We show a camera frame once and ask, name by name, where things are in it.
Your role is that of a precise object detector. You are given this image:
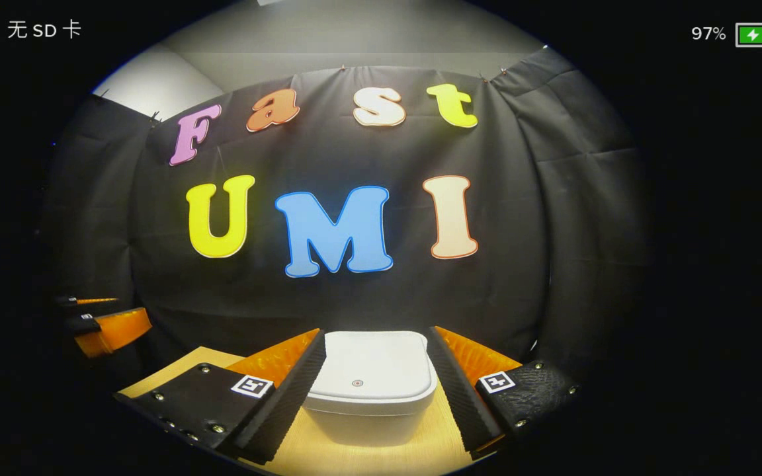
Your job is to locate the black backdrop cloth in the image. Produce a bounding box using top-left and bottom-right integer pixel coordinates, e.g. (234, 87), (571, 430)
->
(40, 46), (653, 397)

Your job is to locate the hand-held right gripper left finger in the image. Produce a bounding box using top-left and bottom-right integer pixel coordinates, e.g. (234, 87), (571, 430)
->
(114, 328), (327, 465)

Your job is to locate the white desktop garbage bin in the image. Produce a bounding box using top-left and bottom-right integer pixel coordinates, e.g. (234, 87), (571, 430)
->
(302, 331), (439, 448)

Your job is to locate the wooden desktop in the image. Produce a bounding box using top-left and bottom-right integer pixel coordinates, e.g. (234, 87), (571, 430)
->
(118, 346), (487, 476)

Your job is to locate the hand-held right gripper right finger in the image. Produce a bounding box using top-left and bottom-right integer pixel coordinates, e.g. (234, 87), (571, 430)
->
(427, 326), (580, 461)

